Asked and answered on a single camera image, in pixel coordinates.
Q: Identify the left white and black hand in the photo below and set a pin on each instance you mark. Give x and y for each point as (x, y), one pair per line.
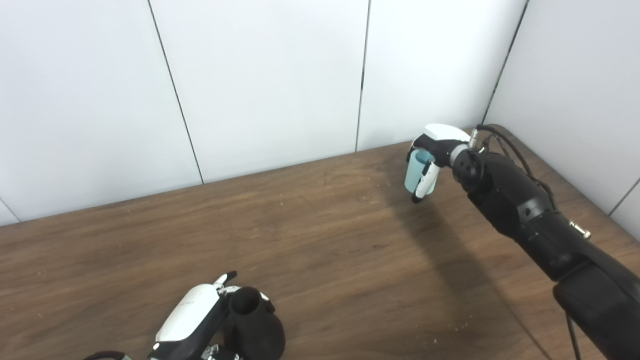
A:
(192, 310)

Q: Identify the right white and black hand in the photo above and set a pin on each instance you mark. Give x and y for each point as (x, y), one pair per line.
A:
(442, 137)

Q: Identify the black nozzle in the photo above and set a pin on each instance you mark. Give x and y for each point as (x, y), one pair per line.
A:
(260, 330)

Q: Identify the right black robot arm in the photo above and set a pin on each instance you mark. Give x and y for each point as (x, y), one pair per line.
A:
(525, 210)

